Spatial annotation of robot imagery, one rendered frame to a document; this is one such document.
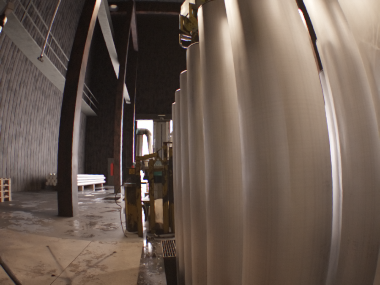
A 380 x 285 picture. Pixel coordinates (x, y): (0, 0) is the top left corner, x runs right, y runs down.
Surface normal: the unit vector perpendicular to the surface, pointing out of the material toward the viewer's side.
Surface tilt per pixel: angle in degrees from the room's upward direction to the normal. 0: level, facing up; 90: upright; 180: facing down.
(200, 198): 90
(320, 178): 90
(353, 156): 90
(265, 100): 90
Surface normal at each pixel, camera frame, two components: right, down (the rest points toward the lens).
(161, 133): 0.09, -0.15
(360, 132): -0.85, -0.06
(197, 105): -0.52, -0.11
